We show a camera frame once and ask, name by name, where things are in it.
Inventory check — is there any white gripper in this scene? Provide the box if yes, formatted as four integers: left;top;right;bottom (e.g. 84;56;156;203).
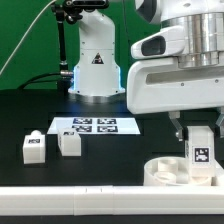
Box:
127;57;224;141

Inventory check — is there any white round stool seat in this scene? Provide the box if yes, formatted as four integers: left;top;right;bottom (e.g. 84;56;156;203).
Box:
143;157;224;187

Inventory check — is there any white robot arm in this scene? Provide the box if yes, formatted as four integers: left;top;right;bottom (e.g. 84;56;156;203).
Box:
70;0;224;137

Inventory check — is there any white fiducial marker sheet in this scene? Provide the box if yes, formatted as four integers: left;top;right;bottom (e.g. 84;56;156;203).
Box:
48;117;140;135

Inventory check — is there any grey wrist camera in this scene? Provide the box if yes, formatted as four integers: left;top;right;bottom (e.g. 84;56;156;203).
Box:
131;25;185;59

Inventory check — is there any white front fence rail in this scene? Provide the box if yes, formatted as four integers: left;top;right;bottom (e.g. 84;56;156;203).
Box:
0;186;224;216

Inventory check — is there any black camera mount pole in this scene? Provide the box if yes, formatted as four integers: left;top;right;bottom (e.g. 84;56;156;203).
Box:
52;0;115;97

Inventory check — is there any black cable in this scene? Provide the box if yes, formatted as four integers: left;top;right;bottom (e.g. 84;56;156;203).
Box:
17;72;73;90

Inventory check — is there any white cable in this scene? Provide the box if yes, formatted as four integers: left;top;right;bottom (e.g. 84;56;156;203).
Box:
0;0;58;77

